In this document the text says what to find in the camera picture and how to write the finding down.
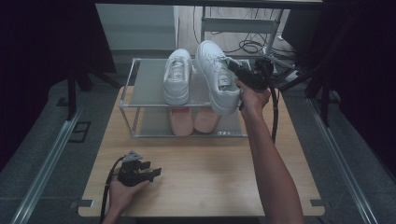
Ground person's right hand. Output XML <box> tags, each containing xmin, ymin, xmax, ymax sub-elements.
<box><xmin>235</xmin><ymin>78</ymin><xmax>273</xmax><ymax>121</ymax></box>

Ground aluminium floor rail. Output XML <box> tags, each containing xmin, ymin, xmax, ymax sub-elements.
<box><xmin>9</xmin><ymin>106</ymin><xmax>84</xmax><ymax>224</ymax></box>
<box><xmin>305</xmin><ymin>97</ymin><xmax>380</xmax><ymax>224</ymax></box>

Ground hand-held gripper black cable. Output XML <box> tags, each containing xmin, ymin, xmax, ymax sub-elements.
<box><xmin>268</xmin><ymin>86</ymin><xmax>280</xmax><ymax>145</ymax></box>
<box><xmin>99</xmin><ymin>154</ymin><xmax>126</xmax><ymax>224</ymax></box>

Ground metal two-tier shoe rack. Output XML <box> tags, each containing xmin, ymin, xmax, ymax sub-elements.
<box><xmin>118</xmin><ymin>57</ymin><xmax>264</xmax><ymax>139</ymax></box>

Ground white desk frame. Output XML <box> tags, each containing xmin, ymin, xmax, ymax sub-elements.
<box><xmin>198</xmin><ymin>6</ymin><xmax>280</xmax><ymax>76</ymax></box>

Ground white sneaker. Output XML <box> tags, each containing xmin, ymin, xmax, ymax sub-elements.
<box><xmin>163</xmin><ymin>48</ymin><xmax>194</xmax><ymax>106</ymax></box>
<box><xmin>194</xmin><ymin>39</ymin><xmax>243</xmax><ymax>117</ymax></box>

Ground black metal stand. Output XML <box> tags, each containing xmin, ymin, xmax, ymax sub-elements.
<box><xmin>274</xmin><ymin>60</ymin><xmax>344</xmax><ymax>128</ymax></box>
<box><xmin>65</xmin><ymin>60</ymin><xmax>121</xmax><ymax>121</ymax></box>

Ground left hand-held gripper black cable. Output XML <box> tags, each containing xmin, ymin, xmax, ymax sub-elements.
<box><xmin>99</xmin><ymin>154</ymin><xmax>126</xmax><ymax>224</ymax></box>

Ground black floor frame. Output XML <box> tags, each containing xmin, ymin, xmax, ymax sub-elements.
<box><xmin>67</xmin><ymin>120</ymin><xmax>92</xmax><ymax>144</ymax></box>

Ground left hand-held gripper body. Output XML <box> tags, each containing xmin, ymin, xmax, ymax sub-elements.
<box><xmin>117</xmin><ymin>150</ymin><xmax>156</xmax><ymax>188</ymax></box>

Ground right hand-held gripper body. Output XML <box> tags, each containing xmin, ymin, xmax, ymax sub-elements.
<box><xmin>240</xmin><ymin>54</ymin><xmax>296</xmax><ymax>92</ymax></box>

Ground pink slipper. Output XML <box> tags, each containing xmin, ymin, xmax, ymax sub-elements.
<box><xmin>192</xmin><ymin>107</ymin><xmax>222</xmax><ymax>134</ymax></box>
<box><xmin>168</xmin><ymin>106</ymin><xmax>195</xmax><ymax>137</ymax></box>

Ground black cables on floor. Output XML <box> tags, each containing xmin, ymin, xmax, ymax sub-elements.
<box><xmin>191</xmin><ymin>6</ymin><xmax>297</xmax><ymax>61</ymax></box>

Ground person's left hand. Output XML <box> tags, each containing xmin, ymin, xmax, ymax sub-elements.
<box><xmin>108</xmin><ymin>171</ymin><xmax>150</xmax><ymax>217</ymax></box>

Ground white power strip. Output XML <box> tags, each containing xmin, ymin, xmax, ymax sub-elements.
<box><xmin>284</xmin><ymin>69</ymin><xmax>304</xmax><ymax>83</ymax></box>

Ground right hand-held gripper black cable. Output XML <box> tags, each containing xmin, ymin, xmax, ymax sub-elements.
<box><xmin>268</xmin><ymin>86</ymin><xmax>280</xmax><ymax>145</ymax></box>

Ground white cabinet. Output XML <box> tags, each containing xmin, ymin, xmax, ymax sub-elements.
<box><xmin>95</xmin><ymin>3</ymin><xmax>180</xmax><ymax>51</ymax></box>

